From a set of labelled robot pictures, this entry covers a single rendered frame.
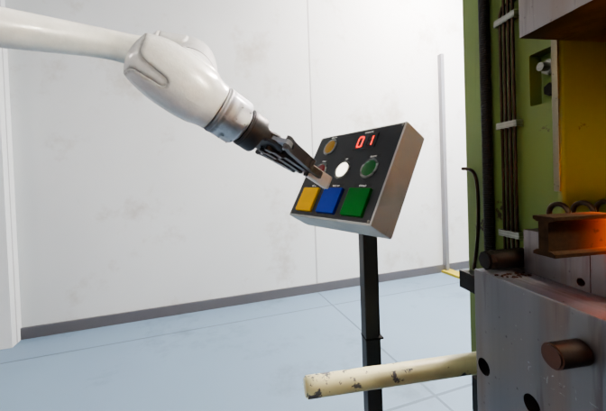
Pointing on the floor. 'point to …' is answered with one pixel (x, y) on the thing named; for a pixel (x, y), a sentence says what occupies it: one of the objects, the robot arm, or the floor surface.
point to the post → (369, 314)
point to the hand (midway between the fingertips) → (317, 176)
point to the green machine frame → (533, 122)
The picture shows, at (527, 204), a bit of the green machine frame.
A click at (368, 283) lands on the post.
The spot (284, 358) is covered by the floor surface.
